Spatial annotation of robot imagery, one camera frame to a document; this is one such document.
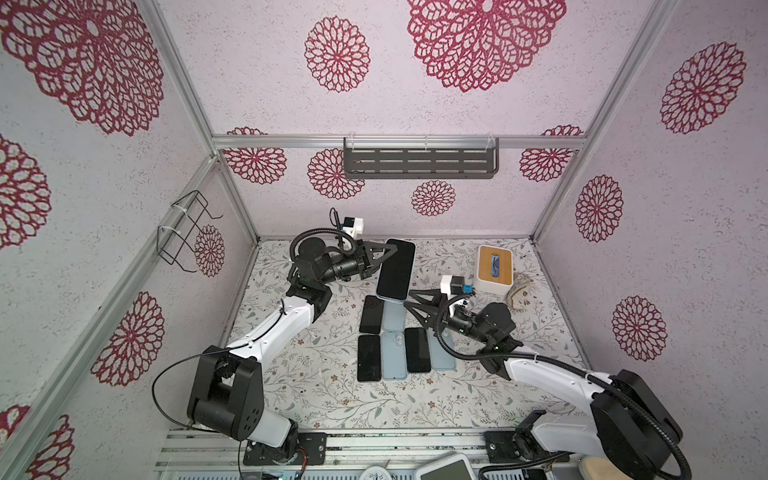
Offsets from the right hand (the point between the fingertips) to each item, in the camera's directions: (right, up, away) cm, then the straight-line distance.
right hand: (409, 295), depth 68 cm
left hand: (-3, +10, +1) cm, 10 cm away
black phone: (-3, +5, -1) cm, 6 cm away
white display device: (+11, -40, 0) cm, 41 cm away
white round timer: (-8, -41, 0) cm, 41 cm away
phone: (-3, -21, +22) cm, 30 cm away
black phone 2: (-10, -10, +29) cm, 32 cm away
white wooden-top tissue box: (+34, +4, +40) cm, 53 cm away
